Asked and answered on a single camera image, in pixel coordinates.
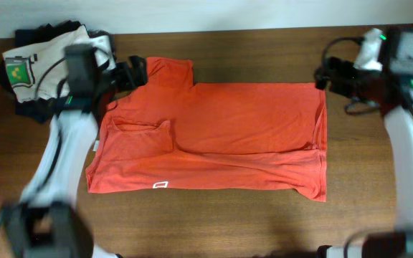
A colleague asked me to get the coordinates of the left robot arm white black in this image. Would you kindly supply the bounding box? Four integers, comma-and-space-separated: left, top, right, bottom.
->
0, 50, 148, 257

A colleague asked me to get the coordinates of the white folded t-shirt green print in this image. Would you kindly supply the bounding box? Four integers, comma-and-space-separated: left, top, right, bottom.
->
3, 25, 111, 103

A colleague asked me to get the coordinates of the orange red t-shirt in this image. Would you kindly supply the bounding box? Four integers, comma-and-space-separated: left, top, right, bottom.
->
85, 57, 328, 202

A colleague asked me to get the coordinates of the black folded garment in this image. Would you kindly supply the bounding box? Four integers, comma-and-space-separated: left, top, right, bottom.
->
0, 20, 81, 124

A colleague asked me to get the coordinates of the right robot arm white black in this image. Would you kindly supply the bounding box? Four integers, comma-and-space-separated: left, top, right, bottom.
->
314, 57, 413, 257

